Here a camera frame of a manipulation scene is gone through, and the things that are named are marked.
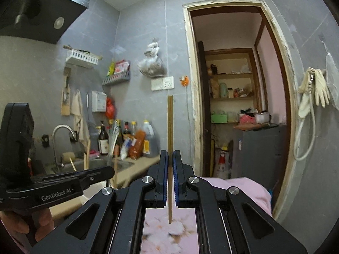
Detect hanging bag of dried goods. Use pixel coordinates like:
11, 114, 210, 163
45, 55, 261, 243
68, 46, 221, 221
137, 39, 167, 79

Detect orange wall hook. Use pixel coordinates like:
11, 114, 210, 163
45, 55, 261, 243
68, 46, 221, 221
179, 76, 189, 87

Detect beige hanging cloth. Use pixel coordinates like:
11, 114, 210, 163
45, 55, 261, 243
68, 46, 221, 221
70, 90, 90, 148

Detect dark wine bottle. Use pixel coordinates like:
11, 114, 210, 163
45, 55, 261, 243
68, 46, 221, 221
98, 121, 109, 155

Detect red plastic bag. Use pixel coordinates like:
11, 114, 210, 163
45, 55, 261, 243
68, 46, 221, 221
105, 98, 115, 121

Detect white wall box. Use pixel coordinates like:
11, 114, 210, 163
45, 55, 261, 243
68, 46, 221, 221
91, 91, 107, 112

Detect dark grey cabinet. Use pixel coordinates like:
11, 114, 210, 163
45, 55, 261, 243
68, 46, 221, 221
231, 124, 286, 191

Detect wooden shelf unit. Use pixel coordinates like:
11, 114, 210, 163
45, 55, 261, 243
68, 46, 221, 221
204, 48, 266, 124

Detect large oil jug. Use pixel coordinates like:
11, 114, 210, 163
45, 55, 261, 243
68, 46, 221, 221
143, 120, 159, 158

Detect cream rubber gloves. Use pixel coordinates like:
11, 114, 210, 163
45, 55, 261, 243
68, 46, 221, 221
298, 67, 330, 118

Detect pink floral cloth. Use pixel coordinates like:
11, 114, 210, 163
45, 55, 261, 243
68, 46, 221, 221
140, 177, 272, 253

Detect stainless steel sink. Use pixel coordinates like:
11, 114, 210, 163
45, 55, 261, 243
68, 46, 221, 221
52, 157, 134, 174

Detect white hose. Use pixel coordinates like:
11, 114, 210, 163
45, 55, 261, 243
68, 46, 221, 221
292, 79, 317, 162

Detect wooden knife holder board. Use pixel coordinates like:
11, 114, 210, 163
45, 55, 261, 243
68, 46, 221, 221
61, 67, 71, 116

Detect grey wall shelf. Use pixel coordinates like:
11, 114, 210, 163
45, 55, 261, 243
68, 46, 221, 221
102, 70, 131, 86

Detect white wall switch socket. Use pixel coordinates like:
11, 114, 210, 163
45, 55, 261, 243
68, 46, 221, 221
151, 76, 174, 91

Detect white plastic bag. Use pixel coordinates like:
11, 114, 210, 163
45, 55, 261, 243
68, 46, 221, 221
120, 137, 132, 160

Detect wooden door frame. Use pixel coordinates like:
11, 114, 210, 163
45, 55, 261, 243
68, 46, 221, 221
184, 0, 296, 220

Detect chrome faucet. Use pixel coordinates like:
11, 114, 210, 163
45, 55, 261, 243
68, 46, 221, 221
52, 124, 78, 173

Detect black range hood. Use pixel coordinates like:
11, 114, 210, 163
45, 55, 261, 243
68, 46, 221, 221
1, 0, 90, 44

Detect small dark sauce bottle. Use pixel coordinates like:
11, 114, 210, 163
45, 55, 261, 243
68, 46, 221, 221
122, 121, 132, 140

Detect orange spice bag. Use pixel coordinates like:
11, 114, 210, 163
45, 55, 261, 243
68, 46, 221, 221
129, 130, 146, 160

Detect person left hand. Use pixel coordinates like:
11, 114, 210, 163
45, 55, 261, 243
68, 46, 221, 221
1, 208, 54, 242

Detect white wall basket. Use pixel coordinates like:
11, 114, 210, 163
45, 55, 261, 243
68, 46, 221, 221
63, 45, 103, 68

